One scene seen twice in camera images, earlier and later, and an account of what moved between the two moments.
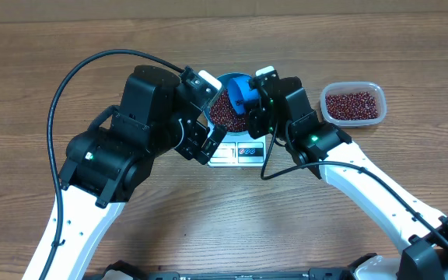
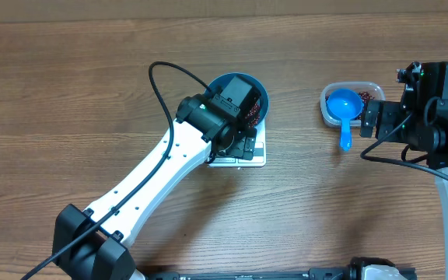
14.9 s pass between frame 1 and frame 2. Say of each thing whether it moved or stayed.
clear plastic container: stayed
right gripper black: moved
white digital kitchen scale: stayed
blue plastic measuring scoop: moved
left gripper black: moved
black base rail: stayed
